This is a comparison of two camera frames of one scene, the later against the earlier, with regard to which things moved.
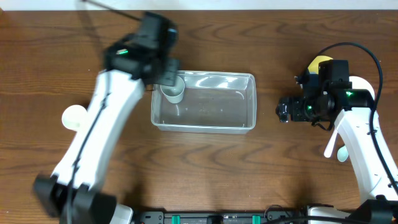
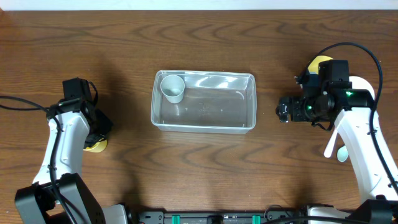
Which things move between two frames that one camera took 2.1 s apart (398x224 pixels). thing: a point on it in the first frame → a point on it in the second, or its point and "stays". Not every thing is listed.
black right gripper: x=286 y=109 stays
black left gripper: x=170 y=72 → x=101 y=125
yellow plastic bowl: x=313 y=68 stays
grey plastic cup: x=174 y=94 stays
